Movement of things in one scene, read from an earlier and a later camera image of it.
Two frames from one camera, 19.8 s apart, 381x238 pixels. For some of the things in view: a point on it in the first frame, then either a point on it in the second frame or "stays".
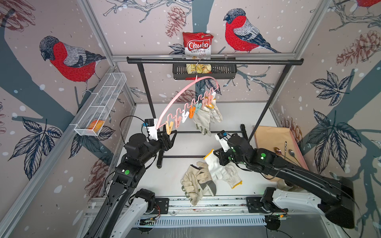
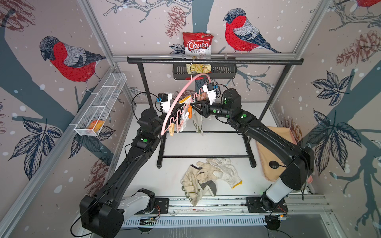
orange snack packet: [96, 126] stays
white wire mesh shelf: [99, 104] stays
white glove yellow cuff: [218, 171] → [185, 102]
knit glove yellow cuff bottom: [230, 174] stays
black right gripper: [221, 155] → [205, 108]
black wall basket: [195, 71] stays
